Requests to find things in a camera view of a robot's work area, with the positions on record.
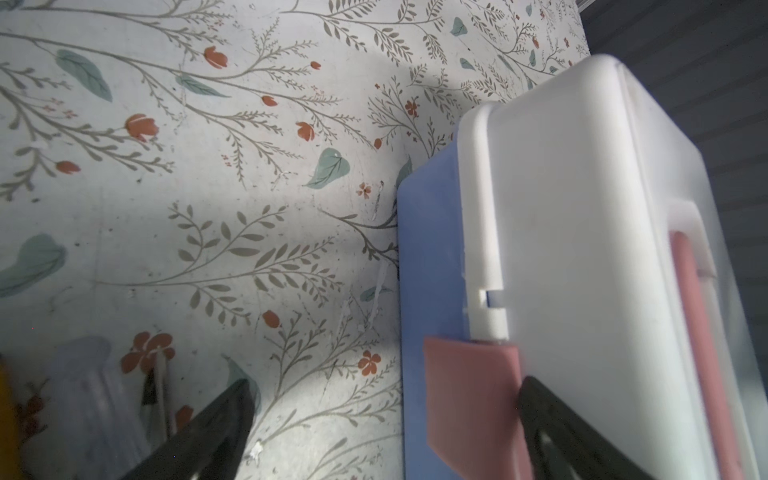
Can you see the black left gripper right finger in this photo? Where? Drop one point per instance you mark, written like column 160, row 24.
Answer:
column 561, row 445

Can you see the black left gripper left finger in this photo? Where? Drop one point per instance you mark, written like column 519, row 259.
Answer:
column 210, row 446

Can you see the clear handle screwdriver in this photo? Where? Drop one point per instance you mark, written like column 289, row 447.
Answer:
column 107, row 431

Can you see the pink tool box handle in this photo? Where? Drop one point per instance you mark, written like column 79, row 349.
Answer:
column 714, row 395

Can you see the white blue tool box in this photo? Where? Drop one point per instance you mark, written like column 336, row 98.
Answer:
column 545, row 224

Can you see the orange handle screwdriver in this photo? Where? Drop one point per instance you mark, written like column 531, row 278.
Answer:
column 11, row 463

